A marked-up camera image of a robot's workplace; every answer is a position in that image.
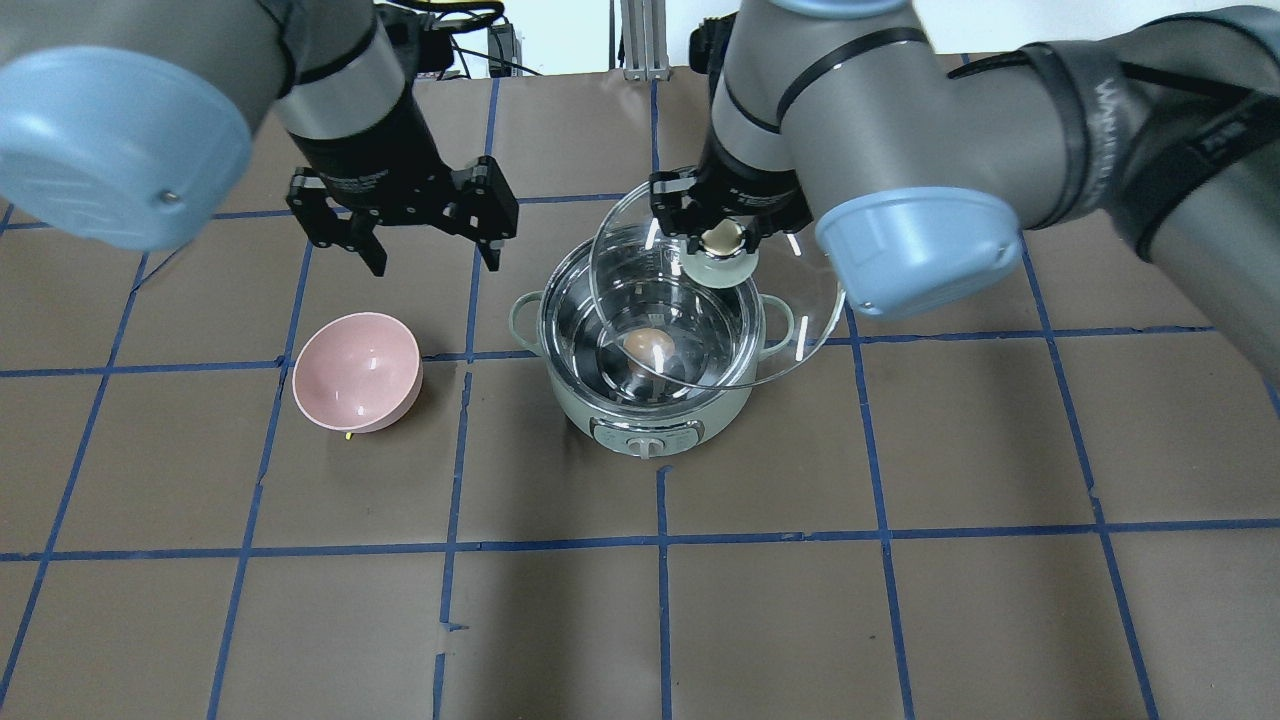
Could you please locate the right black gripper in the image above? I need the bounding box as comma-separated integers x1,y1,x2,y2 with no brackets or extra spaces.
650,135,813,255

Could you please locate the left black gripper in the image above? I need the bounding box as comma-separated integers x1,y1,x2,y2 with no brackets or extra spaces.
289,95,518,278

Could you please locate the glass pot lid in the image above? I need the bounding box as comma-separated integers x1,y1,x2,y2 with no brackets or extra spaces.
588,183,846,389

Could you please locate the brown egg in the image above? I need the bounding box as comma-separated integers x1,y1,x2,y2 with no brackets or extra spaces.
623,327,675,366

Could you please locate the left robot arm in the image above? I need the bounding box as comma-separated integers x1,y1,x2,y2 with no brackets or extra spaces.
1,1,518,275

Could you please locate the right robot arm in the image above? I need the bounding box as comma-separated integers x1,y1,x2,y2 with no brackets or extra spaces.
650,1,1279,382

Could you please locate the pale green steel pot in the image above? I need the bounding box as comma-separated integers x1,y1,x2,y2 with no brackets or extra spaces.
508,240,751,459

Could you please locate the pink bowl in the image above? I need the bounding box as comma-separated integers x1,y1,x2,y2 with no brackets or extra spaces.
291,313,424,434

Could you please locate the aluminium frame post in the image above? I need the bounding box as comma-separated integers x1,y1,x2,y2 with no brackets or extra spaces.
616,1,671,82

